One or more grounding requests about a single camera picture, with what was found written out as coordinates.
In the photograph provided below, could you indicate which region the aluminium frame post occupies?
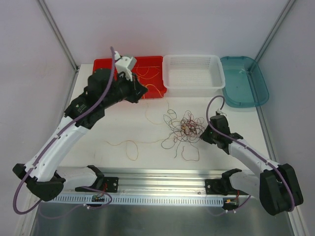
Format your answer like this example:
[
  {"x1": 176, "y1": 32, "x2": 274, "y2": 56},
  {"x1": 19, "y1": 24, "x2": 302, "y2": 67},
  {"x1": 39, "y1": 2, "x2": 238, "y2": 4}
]
[
  {"x1": 36, "y1": 0, "x2": 79, "y2": 72},
  {"x1": 254, "y1": 0, "x2": 297, "y2": 62}
]

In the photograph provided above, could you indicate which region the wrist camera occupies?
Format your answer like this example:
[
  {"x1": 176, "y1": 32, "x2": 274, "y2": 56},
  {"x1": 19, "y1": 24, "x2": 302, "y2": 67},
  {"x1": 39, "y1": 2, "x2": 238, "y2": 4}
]
[
  {"x1": 114, "y1": 51, "x2": 137, "y2": 73},
  {"x1": 216, "y1": 109, "x2": 226, "y2": 116}
]

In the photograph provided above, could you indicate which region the right aluminium frame post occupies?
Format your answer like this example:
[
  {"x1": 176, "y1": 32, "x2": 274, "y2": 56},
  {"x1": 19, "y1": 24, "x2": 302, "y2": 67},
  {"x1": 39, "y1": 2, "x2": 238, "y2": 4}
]
[{"x1": 254, "y1": 0, "x2": 297, "y2": 62}]

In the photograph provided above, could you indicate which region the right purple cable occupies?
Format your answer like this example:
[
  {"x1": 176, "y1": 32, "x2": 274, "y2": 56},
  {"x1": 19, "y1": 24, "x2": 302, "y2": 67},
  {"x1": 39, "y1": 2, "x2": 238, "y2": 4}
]
[{"x1": 206, "y1": 95, "x2": 295, "y2": 216}]

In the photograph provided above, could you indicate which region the teal transparent plastic tray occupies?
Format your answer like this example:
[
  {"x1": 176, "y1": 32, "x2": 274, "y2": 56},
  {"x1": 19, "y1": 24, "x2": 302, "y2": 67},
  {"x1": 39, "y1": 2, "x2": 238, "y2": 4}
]
[{"x1": 220, "y1": 56, "x2": 269, "y2": 108}]

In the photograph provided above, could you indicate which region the multicolour wire bundle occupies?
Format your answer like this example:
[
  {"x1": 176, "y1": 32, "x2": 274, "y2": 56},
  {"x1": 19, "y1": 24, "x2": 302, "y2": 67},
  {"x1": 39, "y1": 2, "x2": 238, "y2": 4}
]
[{"x1": 161, "y1": 109, "x2": 206, "y2": 162}]

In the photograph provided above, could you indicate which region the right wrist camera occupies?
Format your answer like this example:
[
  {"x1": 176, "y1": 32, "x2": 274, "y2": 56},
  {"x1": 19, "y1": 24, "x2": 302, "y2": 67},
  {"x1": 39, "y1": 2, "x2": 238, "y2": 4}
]
[{"x1": 216, "y1": 109, "x2": 226, "y2": 116}]

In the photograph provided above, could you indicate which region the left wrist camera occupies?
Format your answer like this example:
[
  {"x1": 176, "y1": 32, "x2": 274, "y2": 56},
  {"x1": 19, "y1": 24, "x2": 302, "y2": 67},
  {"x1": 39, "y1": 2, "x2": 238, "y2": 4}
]
[{"x1": 114, "y1": 51, "x2": 137, "y2": 73}]

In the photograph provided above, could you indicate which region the white slotted cable duct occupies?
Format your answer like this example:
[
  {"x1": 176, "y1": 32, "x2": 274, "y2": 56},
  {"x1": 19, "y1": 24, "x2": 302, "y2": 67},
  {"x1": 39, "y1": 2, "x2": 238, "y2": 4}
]
[{"x1": 50, "y1": 194, "x2": 223, "y2": 207}]

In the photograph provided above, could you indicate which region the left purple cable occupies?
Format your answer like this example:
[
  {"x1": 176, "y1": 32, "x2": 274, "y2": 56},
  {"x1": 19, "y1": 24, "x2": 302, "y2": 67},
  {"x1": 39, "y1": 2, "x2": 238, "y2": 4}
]
[{"x1": 13, "y1": 46, "x2": 121, "y2": 218}]

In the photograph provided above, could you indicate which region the left aluminium frame post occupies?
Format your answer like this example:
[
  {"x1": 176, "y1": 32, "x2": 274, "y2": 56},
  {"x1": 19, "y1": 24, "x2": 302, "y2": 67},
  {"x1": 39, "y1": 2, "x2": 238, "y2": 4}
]
[{"x1": 36, "y1": 0, "x2": 79, "y2": 72}]

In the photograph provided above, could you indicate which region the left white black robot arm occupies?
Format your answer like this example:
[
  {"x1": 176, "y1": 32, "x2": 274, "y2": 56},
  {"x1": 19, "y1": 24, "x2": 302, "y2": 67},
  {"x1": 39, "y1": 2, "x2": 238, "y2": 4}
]
[{"x1": 13, "y1": 69, "x2": 148, "y2": 202}]

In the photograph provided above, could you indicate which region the aluminium extrusion rail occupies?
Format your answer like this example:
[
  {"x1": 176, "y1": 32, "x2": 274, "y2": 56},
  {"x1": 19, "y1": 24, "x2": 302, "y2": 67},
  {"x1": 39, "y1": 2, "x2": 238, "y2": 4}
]
[{"x1": 100, "y1": 168, "x2": 225, "y2": 196}]

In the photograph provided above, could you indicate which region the red plastic tray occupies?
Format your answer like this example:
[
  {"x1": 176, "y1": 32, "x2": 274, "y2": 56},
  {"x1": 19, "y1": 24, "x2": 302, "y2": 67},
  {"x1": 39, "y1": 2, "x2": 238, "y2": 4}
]
[{"x1": 93, "y1": 52, "x2": 167, "y2": 104}]

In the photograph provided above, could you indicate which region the purple cable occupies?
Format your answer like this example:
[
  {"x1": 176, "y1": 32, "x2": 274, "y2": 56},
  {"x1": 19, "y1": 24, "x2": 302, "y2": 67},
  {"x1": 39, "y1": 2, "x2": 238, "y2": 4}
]
[
  {"x1": 206, "y1": 95, "x2": 295, "y2": 216},
  {"x1": 13, "y1": 46, "x2": 121, "y2": 218}
]

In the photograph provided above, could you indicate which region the white perforated plastic basket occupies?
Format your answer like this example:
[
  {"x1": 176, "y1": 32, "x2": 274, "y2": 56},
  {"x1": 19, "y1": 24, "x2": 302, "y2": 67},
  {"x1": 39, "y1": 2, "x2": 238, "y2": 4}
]
[{"x1": 162, "y1": 55, "x2": 225, "y2": 97}]

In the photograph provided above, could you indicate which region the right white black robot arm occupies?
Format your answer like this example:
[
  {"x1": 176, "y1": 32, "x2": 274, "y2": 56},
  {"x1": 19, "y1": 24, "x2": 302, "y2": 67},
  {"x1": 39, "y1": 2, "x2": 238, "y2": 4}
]
[{"x1": 200, "y1": 114, "x2": 304, "y2": 215}]

